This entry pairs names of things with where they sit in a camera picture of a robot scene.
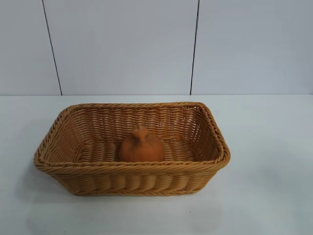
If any orange brown toy fruit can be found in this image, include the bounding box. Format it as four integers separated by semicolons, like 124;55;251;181
119;124;165;163

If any tan woven wicker basket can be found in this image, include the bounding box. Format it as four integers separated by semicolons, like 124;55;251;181
33;102;231;196

